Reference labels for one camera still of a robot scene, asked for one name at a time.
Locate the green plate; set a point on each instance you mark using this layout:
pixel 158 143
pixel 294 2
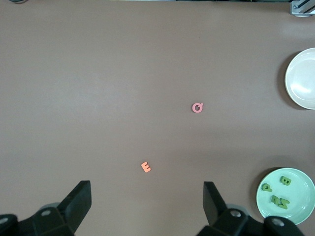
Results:
pixel 300 196

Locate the green foam letter B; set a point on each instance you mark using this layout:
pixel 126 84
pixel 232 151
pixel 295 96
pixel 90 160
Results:
pixel 285 181

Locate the pink foam letter Q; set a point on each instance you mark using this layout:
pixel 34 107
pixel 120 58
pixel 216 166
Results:
pixel 193 108

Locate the green foam letter N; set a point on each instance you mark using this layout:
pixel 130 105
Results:
pixel 283 203

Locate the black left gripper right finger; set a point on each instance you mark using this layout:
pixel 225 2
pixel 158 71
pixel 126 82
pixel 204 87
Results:
pixel 216 214

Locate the orange foam letter E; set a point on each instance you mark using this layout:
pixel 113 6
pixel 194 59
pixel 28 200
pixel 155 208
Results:
pixel 145 167

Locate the green foam letter P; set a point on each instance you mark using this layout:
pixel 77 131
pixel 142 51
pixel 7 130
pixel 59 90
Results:
pixel 267 188

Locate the brown table cover mat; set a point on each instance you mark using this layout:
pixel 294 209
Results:
pixel 98 73

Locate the beige plate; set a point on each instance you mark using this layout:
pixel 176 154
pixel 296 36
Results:
pixel 302 78

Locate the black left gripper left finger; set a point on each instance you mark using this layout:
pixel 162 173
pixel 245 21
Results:
pixel 73 209

